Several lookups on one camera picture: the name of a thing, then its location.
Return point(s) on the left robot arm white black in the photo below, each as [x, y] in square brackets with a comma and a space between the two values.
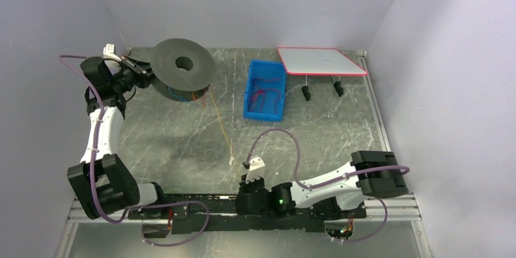
[101, 182]

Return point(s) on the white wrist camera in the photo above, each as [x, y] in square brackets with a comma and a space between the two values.
[109, 53]
[255, 169]

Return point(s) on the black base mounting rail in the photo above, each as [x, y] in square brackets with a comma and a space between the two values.
[217, 213]

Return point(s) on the black board foot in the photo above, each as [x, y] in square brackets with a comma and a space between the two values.
[306, 93]
[338, 88]

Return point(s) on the black board foot right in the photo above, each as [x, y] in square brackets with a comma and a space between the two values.
[338, 88]

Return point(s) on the black board foot left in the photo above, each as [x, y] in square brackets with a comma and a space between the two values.
[306, 93]

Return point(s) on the white board red rim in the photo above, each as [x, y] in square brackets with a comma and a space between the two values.
[318, 61]

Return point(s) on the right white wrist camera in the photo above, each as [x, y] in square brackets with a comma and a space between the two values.
[255, 169]

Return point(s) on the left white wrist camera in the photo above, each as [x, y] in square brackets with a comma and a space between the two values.
[109, 53]

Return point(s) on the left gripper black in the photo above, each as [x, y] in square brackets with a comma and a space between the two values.
[142, 72]

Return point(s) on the blue plastic bin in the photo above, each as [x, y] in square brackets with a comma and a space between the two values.
[264, 95]

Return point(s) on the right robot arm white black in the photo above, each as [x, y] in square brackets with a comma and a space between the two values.
[374, 174]

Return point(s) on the grey perforated cable spool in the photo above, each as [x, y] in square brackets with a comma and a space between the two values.
[183, 69]

